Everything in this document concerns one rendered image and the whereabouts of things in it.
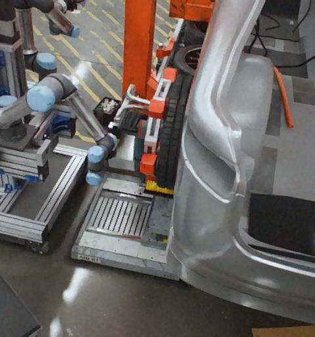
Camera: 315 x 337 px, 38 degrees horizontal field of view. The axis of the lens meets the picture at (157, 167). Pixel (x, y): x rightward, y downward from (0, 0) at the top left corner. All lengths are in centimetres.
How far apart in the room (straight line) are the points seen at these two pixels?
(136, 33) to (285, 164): 119
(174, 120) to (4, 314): 128
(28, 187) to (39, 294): 74
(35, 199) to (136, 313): 100
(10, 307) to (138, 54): 163
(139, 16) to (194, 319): 181
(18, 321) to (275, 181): 143
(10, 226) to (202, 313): 128
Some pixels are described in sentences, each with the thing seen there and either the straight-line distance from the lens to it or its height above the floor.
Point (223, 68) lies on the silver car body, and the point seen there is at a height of 168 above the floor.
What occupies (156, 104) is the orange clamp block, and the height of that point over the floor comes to 115.
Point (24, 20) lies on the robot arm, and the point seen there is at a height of 126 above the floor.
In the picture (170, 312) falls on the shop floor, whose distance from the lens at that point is 288.
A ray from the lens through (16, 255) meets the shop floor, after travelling 316.
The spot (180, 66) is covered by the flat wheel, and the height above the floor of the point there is 50.
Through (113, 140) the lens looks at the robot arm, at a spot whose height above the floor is 98.
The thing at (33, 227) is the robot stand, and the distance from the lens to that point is 299.
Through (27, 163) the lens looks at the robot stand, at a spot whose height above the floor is 68.
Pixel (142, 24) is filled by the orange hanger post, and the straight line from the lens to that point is 288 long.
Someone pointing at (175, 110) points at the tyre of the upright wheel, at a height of 112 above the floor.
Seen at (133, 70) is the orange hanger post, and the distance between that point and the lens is 303.
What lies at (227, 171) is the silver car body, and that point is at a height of 141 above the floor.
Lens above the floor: 244
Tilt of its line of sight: 41 degrees down
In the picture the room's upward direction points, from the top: 6 degrees clockwise
